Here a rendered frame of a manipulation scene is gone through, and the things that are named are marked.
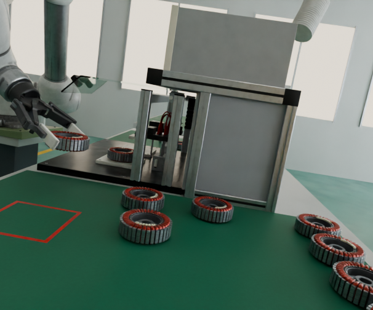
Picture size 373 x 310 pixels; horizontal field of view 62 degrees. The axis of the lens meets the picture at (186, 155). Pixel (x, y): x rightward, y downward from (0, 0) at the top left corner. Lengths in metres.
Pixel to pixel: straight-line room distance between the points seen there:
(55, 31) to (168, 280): 1.24
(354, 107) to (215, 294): 5.96
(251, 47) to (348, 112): 5.37
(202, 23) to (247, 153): 0.43
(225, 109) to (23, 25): 6.21
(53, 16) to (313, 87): 5.14
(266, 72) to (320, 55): 5.16
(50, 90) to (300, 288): 1.41
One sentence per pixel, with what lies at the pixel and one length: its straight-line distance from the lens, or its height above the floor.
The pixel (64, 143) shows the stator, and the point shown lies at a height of 0.89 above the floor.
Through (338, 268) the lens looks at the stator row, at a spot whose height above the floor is 0.79.
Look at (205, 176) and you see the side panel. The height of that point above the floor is 0.82.
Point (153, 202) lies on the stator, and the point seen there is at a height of 0.78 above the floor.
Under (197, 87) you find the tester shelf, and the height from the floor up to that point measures 1.08.
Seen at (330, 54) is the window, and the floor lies 2.12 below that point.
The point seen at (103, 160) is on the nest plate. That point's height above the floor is 0.78.
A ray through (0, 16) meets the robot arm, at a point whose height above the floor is 1.17.
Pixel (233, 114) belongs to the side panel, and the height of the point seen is 1.02.
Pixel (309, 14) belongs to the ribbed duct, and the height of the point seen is 1.68.
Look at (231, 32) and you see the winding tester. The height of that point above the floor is 1.26.
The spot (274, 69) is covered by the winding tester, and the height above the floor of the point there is 1.17.
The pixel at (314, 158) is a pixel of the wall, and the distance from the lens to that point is 6.25.
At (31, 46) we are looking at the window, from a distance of 6.83.
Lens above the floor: 1.05
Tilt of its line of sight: 11 degrees down
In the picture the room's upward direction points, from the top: 9 degrees clockwise
